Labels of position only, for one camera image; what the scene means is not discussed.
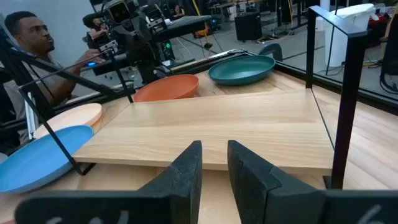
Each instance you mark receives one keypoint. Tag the black background table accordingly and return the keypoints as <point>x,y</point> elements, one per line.
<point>186,25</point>

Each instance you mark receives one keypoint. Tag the black office chair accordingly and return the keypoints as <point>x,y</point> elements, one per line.
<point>391,53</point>

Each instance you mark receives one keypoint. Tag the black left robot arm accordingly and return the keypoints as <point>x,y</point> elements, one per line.
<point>143,59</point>

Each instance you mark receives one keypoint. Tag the black bowl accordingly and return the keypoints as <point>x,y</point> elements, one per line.
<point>239,70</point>

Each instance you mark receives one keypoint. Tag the peach plate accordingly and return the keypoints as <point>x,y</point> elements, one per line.
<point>74,116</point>

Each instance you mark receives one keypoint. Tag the black box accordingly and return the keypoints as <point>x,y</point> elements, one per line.
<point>247,26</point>

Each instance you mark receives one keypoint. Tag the grey chair back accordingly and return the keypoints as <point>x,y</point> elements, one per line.
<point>270,49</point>

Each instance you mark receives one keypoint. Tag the white bin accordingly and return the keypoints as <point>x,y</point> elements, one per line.
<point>339,46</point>

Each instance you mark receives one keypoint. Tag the orange plate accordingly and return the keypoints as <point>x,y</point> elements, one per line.
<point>168,88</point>

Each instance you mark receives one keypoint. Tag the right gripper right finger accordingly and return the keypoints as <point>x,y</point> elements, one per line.
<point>255,186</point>

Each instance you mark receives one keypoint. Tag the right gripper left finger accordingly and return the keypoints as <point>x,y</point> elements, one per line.
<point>183,186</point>

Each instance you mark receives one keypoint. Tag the person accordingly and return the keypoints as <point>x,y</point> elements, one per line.
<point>178,11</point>
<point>31,34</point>

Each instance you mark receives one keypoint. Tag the black metal dish rack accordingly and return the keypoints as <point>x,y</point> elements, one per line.
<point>217,124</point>

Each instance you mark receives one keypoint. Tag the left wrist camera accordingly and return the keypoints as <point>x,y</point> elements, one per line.
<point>118,12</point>

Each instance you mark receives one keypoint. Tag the black table frame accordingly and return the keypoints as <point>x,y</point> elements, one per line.
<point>382,102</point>

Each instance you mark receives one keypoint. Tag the blue plate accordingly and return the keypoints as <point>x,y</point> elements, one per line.
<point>37,161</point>

